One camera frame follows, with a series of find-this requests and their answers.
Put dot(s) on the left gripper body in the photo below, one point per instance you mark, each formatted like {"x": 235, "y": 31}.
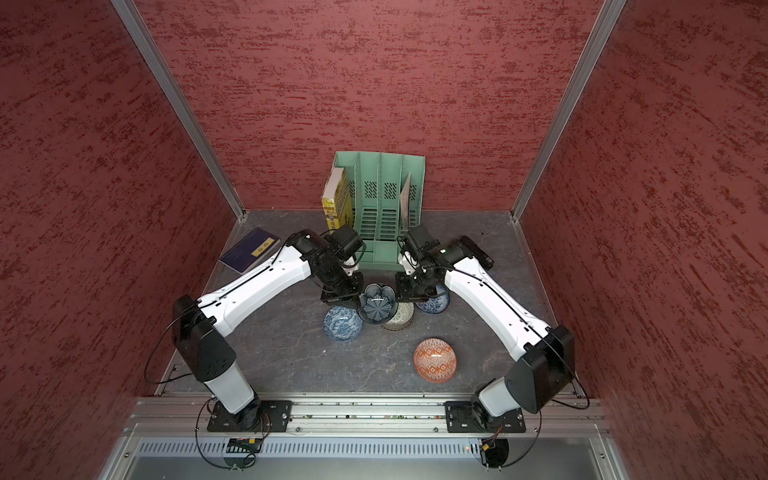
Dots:
{"x": 338, "y": 285}

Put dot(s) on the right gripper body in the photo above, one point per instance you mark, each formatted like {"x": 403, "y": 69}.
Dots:
{"x": 417, "y": 285}

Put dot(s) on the blue white rim bowl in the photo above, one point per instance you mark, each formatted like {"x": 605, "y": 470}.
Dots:
{"x": 437, "y": 304}

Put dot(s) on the white green triangle bowl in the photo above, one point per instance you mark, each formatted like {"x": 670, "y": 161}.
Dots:
{"x": 402, "y": 318}

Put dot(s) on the dark flower pattern bowl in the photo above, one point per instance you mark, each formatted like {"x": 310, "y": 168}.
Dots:
{"x": 378, "y": 304}

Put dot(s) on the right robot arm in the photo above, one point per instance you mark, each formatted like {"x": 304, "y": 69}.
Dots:
{"x": 543, "y": 356}

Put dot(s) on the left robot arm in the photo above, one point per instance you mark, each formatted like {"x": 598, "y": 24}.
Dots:
{"x": 200, "y": 327}

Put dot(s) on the blue floral bowl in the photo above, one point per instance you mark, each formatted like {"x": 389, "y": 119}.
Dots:
{"x": 342, "y": 324}

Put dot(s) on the black stapler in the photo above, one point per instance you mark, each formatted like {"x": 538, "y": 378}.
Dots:
{"x": 471, "y": 249}

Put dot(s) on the orange patterned bowl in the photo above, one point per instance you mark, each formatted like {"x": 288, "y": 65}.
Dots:
{"x": 435, "y": 360}

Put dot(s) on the yellow book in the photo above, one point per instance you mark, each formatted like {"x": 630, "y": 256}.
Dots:
{"x": 336, "y": 200}

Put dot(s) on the pink thin book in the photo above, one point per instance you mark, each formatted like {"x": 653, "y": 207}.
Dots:
{"x": 404, "y": 204}

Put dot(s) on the navy blue notebook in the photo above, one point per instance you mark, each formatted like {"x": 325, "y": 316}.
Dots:
{"x": 251, "y": 250}

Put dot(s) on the green desk file organizer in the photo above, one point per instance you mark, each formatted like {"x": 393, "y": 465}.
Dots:
{"x": 376, "y": 180}

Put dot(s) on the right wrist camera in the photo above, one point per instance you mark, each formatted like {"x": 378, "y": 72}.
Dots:
{"x": 415, "y": 246}

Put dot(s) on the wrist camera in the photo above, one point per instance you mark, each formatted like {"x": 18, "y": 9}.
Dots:
{"x": 415, "y": 246}
{"x": 346, "y": 245}

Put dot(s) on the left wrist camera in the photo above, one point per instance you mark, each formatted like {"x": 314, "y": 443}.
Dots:
{"x": 346, "y": 245}

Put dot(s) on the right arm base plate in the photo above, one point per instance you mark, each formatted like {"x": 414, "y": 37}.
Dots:
{"x": 467, "y": 417}

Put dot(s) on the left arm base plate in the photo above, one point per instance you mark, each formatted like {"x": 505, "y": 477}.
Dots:
{"x": 260, "y": 416}

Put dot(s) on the left aluminium corner post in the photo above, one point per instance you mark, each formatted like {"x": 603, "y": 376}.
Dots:
{"x": 143, "y": 40}

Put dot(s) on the aluminium corner post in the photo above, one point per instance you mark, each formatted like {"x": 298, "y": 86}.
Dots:
{"x": 605, "y": 22}
{"x": 143, "y": 40}

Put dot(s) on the right aluminium corner post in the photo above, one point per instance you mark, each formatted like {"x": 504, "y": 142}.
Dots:
{"x": 605, "y": 22}

